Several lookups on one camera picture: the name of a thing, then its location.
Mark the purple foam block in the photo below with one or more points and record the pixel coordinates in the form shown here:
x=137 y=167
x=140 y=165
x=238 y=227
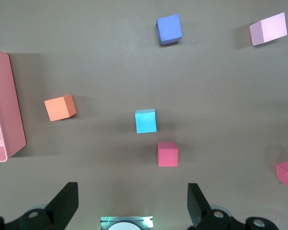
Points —
x=170 y=28

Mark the orange foam block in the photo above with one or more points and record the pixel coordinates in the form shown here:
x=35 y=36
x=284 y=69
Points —
x=60 y=107

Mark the light blue foam block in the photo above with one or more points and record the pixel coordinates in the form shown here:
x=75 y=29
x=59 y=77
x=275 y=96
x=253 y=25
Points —
x=146 y=122

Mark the pink plastic bin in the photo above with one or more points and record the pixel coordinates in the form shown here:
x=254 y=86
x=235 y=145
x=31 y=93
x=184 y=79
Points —
x=7 y=107

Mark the brown table cover sheet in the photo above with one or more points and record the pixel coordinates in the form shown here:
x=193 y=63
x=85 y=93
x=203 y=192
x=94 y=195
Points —
x=110 y=72

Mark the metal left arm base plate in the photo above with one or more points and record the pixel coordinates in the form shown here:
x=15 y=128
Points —
x=104 y=221

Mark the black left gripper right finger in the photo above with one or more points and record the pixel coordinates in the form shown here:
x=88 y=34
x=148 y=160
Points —
x=206 y=218

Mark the pink foam block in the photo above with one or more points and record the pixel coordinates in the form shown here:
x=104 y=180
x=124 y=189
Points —
x=270 y=28

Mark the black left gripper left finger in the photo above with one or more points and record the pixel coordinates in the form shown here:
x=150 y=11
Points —
x=55 y=210

